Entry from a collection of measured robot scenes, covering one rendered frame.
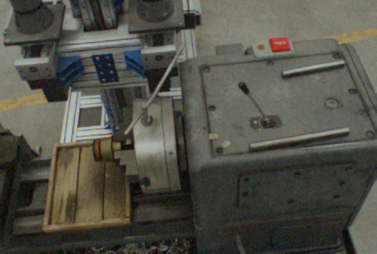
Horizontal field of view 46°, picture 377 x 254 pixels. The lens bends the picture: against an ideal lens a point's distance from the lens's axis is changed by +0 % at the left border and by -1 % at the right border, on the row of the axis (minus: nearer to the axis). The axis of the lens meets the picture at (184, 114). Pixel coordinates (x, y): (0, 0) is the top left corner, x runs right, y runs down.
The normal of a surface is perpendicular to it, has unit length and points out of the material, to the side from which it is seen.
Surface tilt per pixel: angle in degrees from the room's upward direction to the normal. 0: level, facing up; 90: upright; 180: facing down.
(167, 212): 0
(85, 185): 0
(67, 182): 0
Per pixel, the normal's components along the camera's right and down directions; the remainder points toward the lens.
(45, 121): -0.07, -0.62
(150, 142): -0.02, -0.11
